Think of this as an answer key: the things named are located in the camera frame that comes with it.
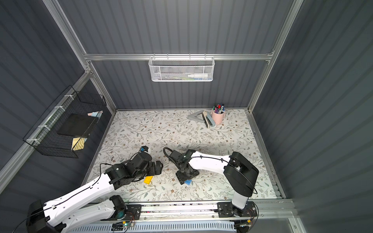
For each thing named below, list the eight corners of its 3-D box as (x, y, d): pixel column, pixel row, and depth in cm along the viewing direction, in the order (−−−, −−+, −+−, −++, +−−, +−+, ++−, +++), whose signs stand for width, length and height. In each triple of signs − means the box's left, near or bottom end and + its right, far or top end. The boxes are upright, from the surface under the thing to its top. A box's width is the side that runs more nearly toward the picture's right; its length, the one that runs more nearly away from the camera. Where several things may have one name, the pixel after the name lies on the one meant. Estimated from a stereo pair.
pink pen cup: (212, 124, 113) (213, 115, 105) (211, 117, 117) (212, 108, 110) (223, 124, 113) (225, 115, 105) (222, 117, 117) (224, 108, 110)
